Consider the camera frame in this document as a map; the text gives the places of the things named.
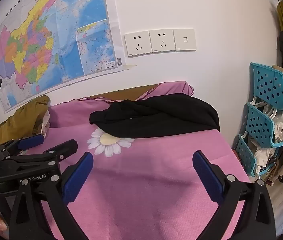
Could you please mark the colourful wall map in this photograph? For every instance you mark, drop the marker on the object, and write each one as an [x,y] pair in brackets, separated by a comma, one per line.
[56,30]

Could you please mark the blue perforated plastic basket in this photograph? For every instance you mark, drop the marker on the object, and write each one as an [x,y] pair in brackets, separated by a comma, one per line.
[259,123]
[266,85]
[244,155]

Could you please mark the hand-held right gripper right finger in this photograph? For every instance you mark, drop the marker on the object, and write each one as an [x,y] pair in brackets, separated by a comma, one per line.
[207,180]

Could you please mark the white wall data panel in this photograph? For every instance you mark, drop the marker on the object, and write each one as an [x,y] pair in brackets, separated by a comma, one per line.
[184,40]

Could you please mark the mustard cloth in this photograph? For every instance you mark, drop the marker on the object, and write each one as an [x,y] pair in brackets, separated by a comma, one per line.
[19,120]

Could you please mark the black buttoned coat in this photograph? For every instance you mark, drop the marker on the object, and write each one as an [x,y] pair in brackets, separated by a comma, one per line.
[156,117]

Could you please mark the white wall socket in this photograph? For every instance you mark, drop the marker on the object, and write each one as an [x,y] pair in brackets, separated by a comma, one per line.
[162,41]
[137,43]

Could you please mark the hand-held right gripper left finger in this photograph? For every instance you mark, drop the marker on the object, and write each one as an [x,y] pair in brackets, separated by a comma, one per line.
[79,177]

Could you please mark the cream cloth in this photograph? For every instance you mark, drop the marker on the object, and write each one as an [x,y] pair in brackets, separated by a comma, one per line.
[45,121]

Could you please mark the white plastic bag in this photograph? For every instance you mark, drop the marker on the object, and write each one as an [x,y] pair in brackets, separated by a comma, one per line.
[281,125]
[264,155]

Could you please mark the pink printed blanket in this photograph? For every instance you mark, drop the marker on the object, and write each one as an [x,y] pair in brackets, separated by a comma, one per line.
[144,180]

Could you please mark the brown wooden headboard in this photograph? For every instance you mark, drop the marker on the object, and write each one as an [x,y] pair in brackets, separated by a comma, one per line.
[126,92]

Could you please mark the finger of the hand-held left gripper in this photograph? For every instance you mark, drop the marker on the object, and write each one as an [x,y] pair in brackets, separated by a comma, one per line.
[64,148]
[31,141]

